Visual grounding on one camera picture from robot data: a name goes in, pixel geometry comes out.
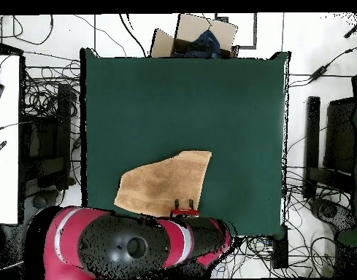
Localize black power adapter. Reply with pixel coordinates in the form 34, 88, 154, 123
308, 64, 331, 84

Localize tan terry towel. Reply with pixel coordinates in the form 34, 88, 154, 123
113, 149, 213, 219

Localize dark green table cloth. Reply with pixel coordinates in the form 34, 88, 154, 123
80, 47, 290, 238

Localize black metal stand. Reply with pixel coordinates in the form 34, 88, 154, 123
21, 82, 74, 192
303, 96, 357, 200

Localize black floor equipment lump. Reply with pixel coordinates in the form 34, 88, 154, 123
28, 189, 60, 210
308, 197, 357, 235

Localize black rod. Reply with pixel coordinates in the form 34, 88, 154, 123
342, 17, 357, 39

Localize open cardboard box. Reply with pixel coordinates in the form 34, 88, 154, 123
150, 13, 239, 59

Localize tangled black cables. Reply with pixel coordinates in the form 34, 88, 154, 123
283, 166, 342, 279
20, 52, 82, 123

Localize dark blue garment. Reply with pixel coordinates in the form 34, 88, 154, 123
170, 29, 223, 59

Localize white desk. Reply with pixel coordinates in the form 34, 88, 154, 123
0, 53, 22, 225

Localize small black box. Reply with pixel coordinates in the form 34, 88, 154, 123
272, 227, 289, 270

